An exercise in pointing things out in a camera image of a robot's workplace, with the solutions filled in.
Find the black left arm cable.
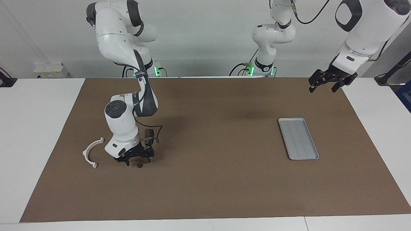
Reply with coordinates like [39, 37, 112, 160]
[289, 0, 397, 61]

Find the silver metal tray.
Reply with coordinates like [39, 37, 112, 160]
[278, 118, 319, 160]

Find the black base cable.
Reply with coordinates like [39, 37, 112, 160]
[229, 48, 260, 76]
[122, 63, 135, 78]

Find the blue box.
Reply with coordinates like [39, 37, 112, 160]
[396, 80, 411, 113]

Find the black angled stand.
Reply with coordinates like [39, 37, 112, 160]
[374, 51, 411, 85]

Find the black left base cable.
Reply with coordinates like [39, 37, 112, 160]
[229, 48, 260, 76]

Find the white curved plastic bracket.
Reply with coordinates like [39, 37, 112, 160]
[83, 137, 105, 169]

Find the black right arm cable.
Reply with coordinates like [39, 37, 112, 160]
[112, 61, 163, 143]

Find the brown table mat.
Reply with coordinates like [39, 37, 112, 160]
[19, 77, 411, 223]

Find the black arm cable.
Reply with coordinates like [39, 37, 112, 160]
[289, 0, 397, 61]
[112, 61, 163, 143]

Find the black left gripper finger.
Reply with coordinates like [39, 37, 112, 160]
[331, 72, 359, 94]
[308, 69, 326, 94]

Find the black clamp stand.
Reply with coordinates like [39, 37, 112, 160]
[0, 67, 17, 88]

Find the black right base cable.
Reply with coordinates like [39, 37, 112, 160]
[122, 63, 135, 78]

